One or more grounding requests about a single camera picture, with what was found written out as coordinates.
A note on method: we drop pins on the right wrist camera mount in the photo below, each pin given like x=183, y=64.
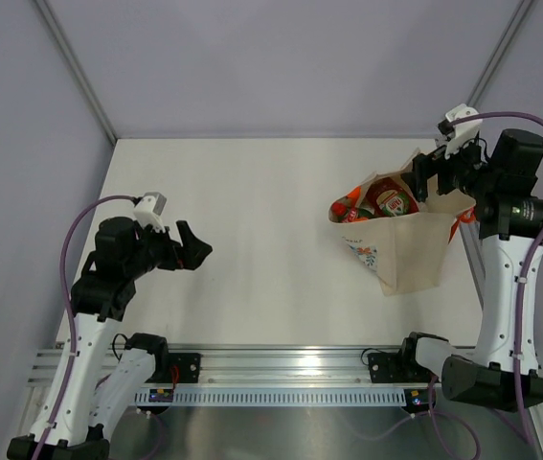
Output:
x=458, y=126

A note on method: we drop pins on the aluminium mounting rail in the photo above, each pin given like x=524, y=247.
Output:
x=244, y=367

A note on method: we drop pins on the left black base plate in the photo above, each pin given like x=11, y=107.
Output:
x=176, y=367

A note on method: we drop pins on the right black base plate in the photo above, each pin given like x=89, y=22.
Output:
x=387, y=367

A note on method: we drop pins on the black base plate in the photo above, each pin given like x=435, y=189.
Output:
x=176, y=367
x=387, y=367

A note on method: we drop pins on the left aluminium frame post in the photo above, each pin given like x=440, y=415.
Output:
x=63, y=45

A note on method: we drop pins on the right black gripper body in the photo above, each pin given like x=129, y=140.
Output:
x=463, y=170

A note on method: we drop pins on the green Fairy dish soap bottle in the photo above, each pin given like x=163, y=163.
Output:
x=348, y=214

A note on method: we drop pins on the red ketchup bottle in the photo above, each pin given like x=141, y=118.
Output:
x=389, y=199

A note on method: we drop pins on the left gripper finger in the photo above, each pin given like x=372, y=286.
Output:
x=194, y=254
x=187, y=237

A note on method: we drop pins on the aluminium frame post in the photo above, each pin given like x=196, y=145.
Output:
x=63, y=45
x=516, y=23

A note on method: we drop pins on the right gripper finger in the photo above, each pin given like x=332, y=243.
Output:
x=427, y=165
x=421, y=176

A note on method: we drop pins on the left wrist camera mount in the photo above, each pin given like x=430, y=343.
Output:
x=148, y=211

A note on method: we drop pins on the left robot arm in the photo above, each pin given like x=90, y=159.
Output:
x=82, y=410

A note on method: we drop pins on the right aluminium frame post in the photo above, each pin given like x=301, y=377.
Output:
x=516, y=23

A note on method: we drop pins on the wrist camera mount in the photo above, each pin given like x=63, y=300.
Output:
x=458, y=126
x=148, y=211

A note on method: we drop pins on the canvas bag orange handles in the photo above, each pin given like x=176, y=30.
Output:
x=405, y=253

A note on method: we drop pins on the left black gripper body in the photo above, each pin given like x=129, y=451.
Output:
x=155, y=249

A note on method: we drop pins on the white slotted cable duct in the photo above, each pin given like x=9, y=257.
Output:
x=270, y=397

